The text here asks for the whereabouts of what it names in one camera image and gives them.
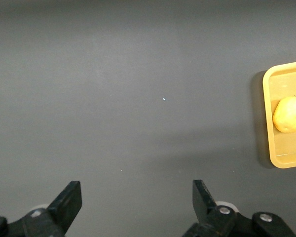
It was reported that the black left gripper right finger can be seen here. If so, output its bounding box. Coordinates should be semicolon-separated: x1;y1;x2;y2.
181;179;296;237

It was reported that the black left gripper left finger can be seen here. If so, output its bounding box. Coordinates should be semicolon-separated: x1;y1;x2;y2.
0;181;83;237

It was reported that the yellow potato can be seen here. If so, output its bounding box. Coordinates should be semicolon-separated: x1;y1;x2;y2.
272;95;296;134

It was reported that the yellow plastic tray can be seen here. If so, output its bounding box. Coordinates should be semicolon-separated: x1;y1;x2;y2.
262;60;296;169

